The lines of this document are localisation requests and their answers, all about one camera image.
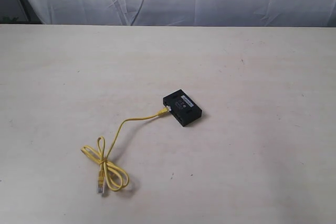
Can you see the black network switch box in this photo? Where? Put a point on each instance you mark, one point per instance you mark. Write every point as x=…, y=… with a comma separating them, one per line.
x=182, y=107

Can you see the green plant leaves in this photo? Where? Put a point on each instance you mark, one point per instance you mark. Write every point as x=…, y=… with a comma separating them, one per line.
x=9, y=20

